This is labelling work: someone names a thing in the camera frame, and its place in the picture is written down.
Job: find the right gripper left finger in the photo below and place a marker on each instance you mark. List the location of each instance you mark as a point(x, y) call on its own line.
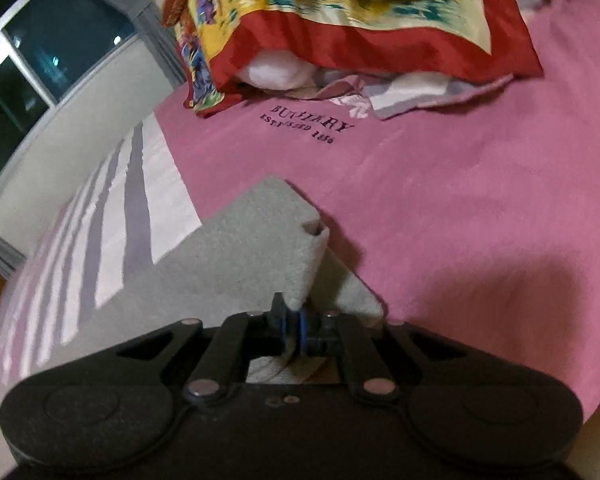
point(269, 332)

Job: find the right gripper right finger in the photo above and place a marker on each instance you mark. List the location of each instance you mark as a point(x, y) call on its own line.
point(319, 333)

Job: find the grey sweat pants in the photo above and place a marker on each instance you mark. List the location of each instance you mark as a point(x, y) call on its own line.
point(268, 241)

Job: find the pink striped bed sheet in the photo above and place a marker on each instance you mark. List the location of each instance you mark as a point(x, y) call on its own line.
point(479, 222)

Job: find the dark glass window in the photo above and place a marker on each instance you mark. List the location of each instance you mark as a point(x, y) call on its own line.
point(46, 48)

